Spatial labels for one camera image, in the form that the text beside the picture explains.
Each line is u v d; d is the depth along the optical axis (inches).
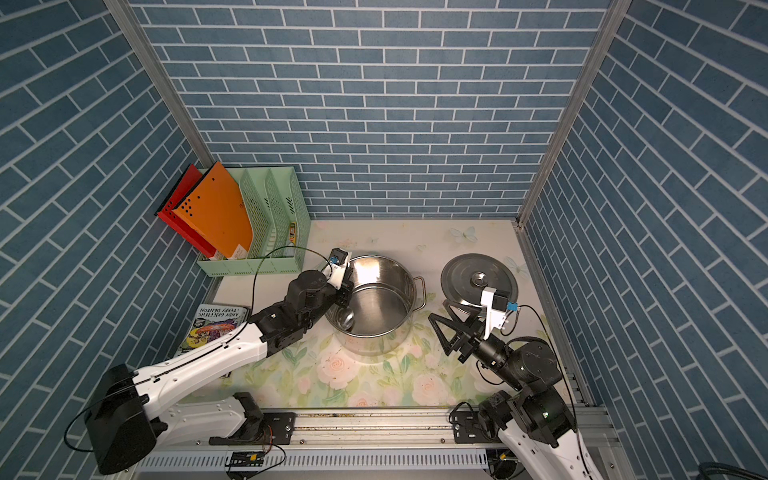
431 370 32.8
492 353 21.1
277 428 28.7
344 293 26.6
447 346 21.2
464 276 40.3
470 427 29.0
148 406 16.0
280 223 45.2
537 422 18.7
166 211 32.4
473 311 23.9
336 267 25.2
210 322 34.2
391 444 28.6
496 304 20.7
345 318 35.0
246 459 28.3
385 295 36.8
